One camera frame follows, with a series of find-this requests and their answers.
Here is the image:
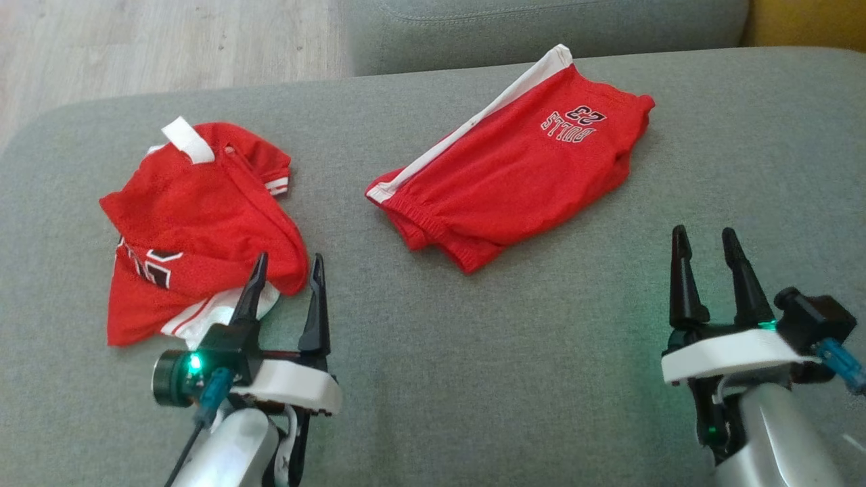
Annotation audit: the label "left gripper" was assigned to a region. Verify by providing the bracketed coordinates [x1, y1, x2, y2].
[230, 252, 343, 416]

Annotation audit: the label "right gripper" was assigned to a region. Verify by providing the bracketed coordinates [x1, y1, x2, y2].
[661, 225, 821, 387]

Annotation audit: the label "red Bulls 23 jersey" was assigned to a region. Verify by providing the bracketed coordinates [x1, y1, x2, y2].
[99, 116, 310, 349]

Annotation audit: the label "red shorts with white stripe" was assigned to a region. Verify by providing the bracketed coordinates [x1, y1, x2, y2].
[365, 44, 656, 273]

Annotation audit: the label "grey fabric sofa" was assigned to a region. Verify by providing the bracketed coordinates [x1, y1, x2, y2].
[0, 0, 866, 487]

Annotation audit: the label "yellow sofa backrest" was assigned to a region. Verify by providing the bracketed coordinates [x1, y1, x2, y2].
[744, 0, 866, 51]

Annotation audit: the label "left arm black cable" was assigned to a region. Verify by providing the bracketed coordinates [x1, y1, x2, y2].
[162, 423, 204, 487]

